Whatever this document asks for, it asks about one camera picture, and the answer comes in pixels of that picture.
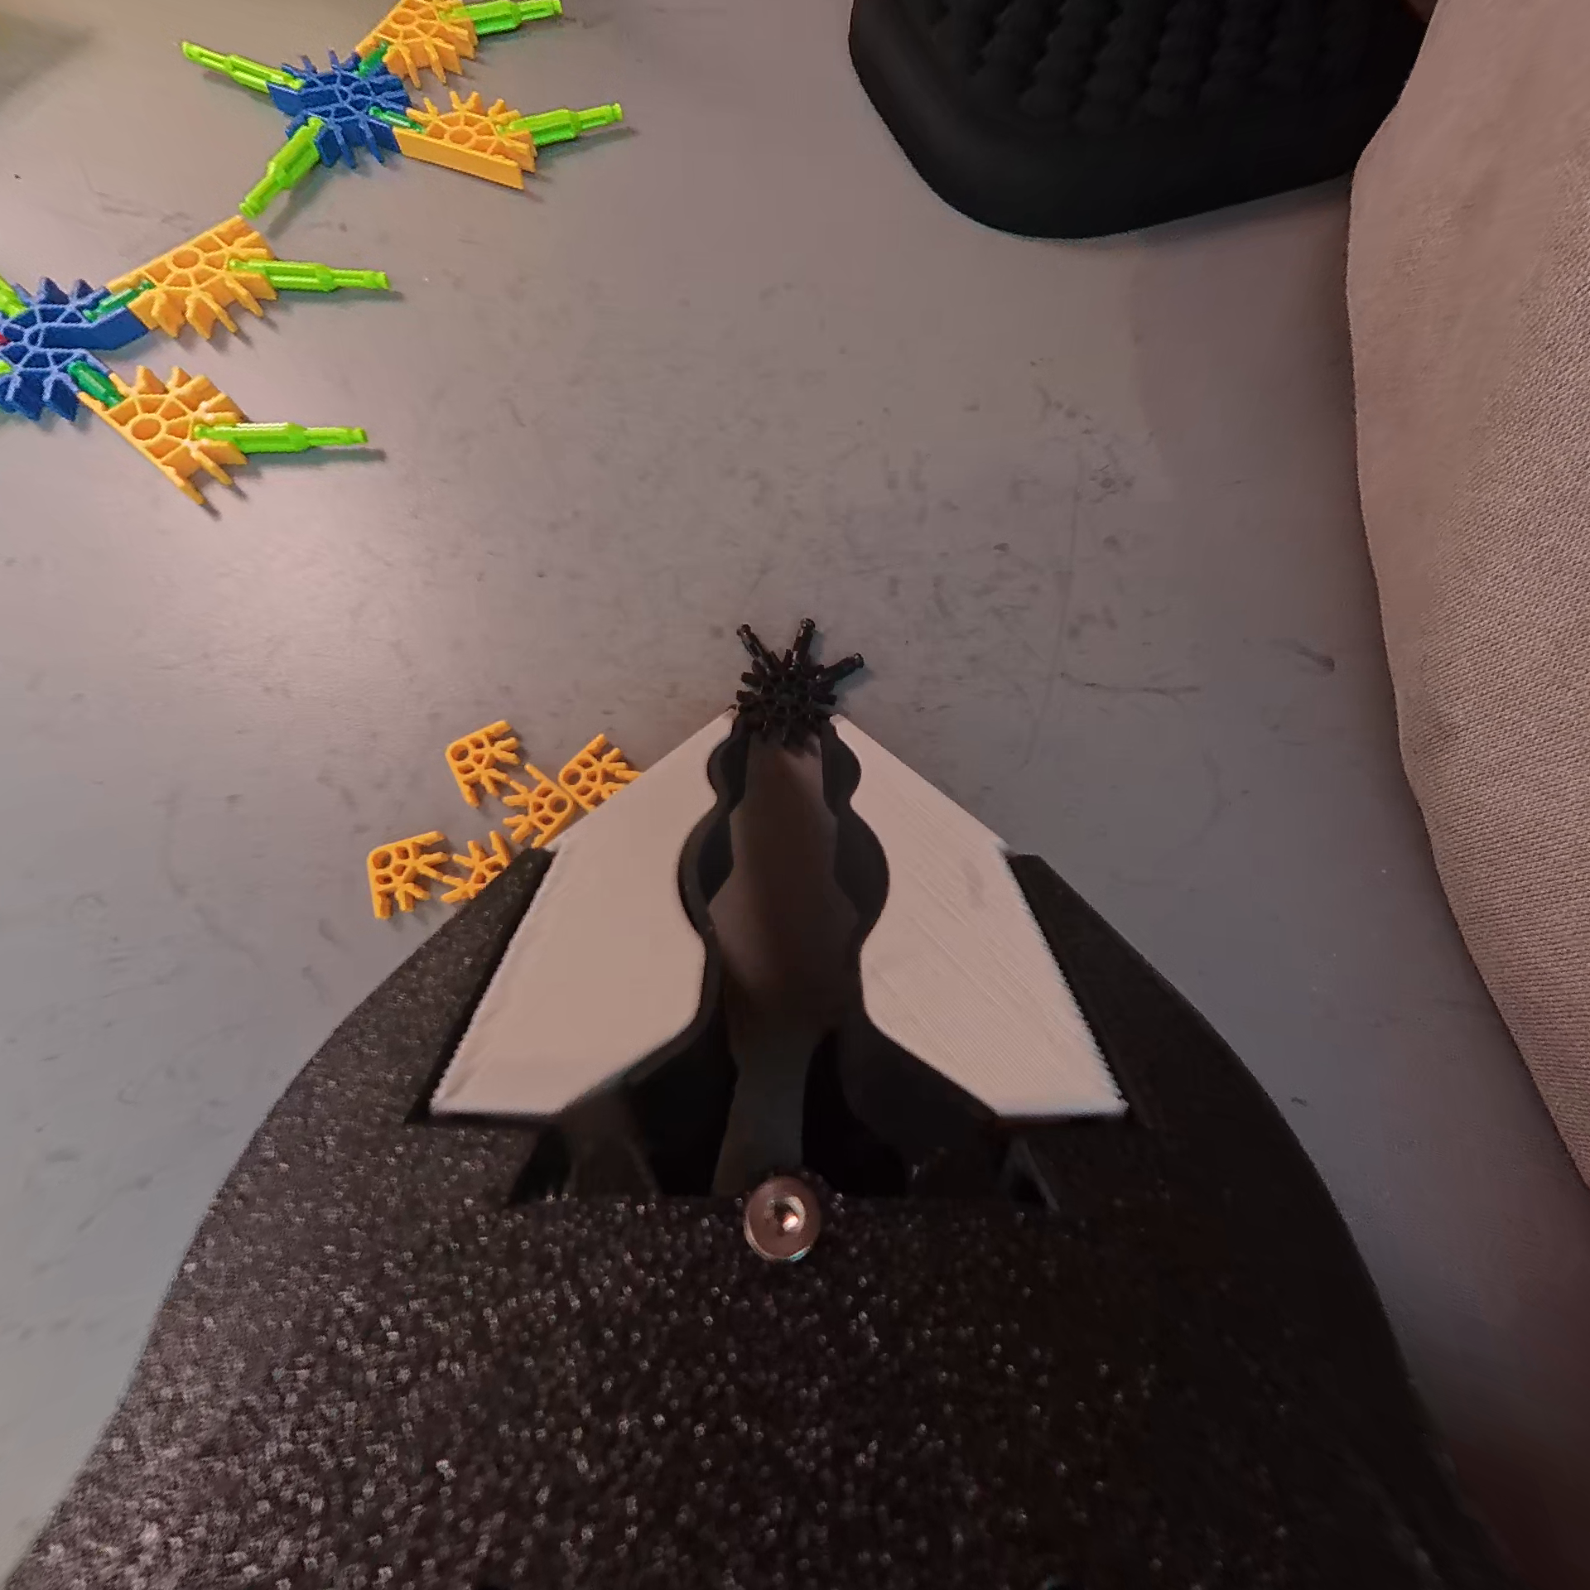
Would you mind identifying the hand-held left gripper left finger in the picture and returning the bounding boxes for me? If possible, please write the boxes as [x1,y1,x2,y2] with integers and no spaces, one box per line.
[436,709,750,1196]

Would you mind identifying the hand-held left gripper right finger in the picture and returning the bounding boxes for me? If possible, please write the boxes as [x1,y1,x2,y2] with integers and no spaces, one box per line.
[824,715,1129,1196]

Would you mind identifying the orange fan connector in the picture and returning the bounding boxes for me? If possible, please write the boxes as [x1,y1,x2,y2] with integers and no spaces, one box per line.
[442,828,515,904]
[445,720,523,808]
[368,830,451,921]
[559,734,644,811]
[502,762,582,847]

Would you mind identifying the black snowflake connector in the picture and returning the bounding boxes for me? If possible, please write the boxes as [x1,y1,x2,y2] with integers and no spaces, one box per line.
[733,654,831,749]

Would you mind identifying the blue green assembly with red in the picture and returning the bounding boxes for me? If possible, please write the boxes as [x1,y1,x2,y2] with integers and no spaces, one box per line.
[0,215,392,505]

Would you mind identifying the black padded cushion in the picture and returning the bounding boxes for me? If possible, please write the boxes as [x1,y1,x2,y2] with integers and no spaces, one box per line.
[848,0,1431,240]

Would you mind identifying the blue green yellow assembly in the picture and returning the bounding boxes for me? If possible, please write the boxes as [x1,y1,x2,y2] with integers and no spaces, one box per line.
[182,0,625,219]

